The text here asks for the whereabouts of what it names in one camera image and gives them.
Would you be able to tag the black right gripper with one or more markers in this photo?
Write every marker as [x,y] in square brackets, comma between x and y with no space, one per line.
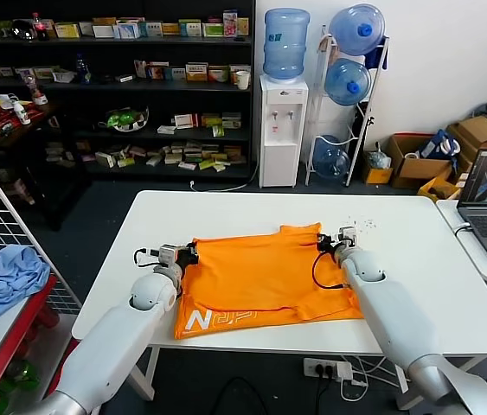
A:
[328,244]

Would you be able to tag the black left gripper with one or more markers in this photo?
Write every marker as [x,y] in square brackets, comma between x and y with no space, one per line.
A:
[187,255]

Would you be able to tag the orange t-shirt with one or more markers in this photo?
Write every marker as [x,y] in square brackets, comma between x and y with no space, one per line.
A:
[247,281]

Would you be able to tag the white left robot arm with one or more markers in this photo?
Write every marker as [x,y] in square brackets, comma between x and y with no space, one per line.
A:
[109,337]

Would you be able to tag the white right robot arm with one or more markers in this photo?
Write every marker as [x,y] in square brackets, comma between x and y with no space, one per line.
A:
[390,302]

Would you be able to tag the small yellow box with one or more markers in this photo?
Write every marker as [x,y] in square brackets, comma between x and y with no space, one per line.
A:
[378,176]

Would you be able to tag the clear plastic bag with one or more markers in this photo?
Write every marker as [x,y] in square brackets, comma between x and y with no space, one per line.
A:
[380,161]

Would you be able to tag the white metal jug rack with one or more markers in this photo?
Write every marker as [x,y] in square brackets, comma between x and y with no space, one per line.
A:
[356,150]

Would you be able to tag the white water dispenser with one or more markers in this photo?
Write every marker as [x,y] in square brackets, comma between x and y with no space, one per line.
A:
[278,154]

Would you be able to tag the yellow open crate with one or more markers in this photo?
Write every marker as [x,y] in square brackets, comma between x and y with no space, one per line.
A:
[427,189]

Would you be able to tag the white table leg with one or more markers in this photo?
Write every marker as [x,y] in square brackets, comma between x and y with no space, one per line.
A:
[153,363]

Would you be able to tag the open cardboard box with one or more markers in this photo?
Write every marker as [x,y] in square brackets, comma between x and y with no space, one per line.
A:
[417,167]

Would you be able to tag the white tape roll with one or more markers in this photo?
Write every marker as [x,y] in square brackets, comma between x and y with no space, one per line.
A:
[405,155]

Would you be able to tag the white power strip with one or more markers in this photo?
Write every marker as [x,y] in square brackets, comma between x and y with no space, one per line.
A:
[318,369]

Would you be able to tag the flat white medicine box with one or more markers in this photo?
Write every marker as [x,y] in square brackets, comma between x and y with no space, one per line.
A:
[167,129]
[125,78]

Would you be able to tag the small green medicine box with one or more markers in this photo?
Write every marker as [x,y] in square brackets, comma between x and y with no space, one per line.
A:
[219,131]

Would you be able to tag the white red medicine box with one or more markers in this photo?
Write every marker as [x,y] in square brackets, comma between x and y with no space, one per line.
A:
[187,120]

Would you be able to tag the yellow green medicine box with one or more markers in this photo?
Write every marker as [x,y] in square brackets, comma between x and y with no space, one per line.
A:
[212,119]

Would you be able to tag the blue white bag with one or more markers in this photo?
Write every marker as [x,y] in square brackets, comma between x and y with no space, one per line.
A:
[432,148]

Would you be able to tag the basket of green packets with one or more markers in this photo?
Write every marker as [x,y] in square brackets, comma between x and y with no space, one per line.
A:
[125,119]

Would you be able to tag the light blue crumpled garment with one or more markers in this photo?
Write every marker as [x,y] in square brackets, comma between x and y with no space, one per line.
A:
[9,276]

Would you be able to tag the white paper cup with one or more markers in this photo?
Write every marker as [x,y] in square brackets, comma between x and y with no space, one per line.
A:
[243,81]

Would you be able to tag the yellow orange medicine box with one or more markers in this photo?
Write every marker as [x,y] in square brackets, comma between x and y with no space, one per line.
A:
[197,72]

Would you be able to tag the orange white medicine box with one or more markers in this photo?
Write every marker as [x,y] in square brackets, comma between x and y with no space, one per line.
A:
[219,74]

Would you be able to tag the red orange medicine box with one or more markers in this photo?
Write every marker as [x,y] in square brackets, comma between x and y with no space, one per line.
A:
[157,72]

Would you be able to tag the red metal shelf rack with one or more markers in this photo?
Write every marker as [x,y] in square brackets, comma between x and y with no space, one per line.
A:
[18,335]

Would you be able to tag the brown cardboard box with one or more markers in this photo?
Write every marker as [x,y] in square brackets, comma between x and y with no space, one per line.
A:
[477,128]

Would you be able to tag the white pink medicine box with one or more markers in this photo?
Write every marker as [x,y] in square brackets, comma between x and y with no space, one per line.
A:
[141,69]

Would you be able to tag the dark blue hanging cloth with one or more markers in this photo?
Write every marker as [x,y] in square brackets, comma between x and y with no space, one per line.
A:
[373,57]

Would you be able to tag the dark wooden side table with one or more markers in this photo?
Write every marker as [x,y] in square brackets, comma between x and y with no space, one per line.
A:
[42,117]

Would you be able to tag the blue water jug with label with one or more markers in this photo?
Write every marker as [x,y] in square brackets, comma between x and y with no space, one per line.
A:
[285,45]

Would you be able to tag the green plastic bottle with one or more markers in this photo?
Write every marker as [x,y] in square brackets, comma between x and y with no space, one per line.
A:
[20,372]

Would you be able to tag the blue drink bottle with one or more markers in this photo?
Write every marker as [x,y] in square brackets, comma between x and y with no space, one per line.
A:
[81,72]

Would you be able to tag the white bottle green label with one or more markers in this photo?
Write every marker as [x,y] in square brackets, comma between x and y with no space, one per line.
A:
[23,114]

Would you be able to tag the open white box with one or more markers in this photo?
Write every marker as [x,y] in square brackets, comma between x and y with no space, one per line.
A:
[64,75]

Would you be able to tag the clear bottle pink label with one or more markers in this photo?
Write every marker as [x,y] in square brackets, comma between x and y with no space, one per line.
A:
[38,93]

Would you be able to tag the black shelving unit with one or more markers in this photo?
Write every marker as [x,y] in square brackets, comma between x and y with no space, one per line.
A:
[97,55]

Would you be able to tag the flat yellow medicine box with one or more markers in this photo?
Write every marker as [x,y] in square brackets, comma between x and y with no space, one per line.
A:
[171,29]

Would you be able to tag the blue white medicine box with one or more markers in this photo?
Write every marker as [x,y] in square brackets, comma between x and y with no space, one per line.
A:
[127,30]

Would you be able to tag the cola bottle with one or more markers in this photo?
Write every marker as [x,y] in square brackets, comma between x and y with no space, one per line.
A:
[40,31]

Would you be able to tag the shiny metal bowl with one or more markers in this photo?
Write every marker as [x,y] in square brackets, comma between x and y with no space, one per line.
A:
[23,29]

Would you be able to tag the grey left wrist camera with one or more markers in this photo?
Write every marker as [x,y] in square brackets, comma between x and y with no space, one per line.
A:
[167,254]

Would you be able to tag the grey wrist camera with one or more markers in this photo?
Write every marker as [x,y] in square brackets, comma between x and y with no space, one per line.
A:
[347,235]
[167,254]

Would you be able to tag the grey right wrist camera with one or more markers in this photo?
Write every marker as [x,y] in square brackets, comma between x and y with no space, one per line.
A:
[347,235]

